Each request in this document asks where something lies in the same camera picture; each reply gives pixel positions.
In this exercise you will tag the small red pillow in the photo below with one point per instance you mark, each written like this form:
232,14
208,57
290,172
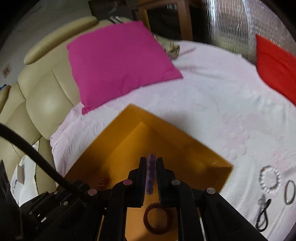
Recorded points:
276,67

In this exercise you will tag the silver metal cuff bangle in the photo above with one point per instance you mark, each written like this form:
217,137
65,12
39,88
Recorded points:
289,192

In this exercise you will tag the silver foil insulation panel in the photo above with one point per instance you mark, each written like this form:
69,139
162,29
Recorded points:
234,24

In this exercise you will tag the pink white bed blanket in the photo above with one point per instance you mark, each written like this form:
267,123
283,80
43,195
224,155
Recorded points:
222,102

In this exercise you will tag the dark maroon ring bangle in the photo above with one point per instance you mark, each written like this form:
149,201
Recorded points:
157,220

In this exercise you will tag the beige leather sofa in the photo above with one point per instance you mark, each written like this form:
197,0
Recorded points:
44,105

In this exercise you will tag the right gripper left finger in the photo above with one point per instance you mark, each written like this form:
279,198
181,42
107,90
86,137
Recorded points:
83,213

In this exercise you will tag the floral patterned cloth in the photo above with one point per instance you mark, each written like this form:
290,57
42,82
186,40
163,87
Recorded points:
172,49

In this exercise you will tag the orange cardboard tray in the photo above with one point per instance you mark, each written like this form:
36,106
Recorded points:
136,133

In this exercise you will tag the magenta pillow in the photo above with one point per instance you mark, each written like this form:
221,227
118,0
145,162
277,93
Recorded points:
114,60

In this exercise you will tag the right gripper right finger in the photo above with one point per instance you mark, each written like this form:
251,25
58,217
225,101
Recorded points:
201,215

